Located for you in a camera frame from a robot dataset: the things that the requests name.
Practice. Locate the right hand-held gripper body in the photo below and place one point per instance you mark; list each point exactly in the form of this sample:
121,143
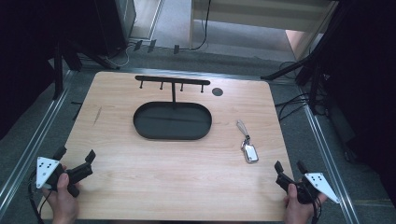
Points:
306,186

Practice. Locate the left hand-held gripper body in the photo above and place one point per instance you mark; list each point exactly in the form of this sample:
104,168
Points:
69,175

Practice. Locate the black key rack with tray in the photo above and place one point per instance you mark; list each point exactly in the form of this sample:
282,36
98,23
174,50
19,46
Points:
173,117

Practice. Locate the person's right hand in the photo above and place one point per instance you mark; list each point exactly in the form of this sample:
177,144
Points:
299,207

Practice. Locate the person's left hand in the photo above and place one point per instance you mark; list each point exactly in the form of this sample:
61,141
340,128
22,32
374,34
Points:
63,200

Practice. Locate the black metal stand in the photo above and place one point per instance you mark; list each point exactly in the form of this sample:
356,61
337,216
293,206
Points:
67,60
306,70

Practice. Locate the round black table grommet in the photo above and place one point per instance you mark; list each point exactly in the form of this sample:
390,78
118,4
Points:
217,91

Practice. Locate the aluminium rail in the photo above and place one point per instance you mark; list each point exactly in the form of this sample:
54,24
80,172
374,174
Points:
32,146
331,161

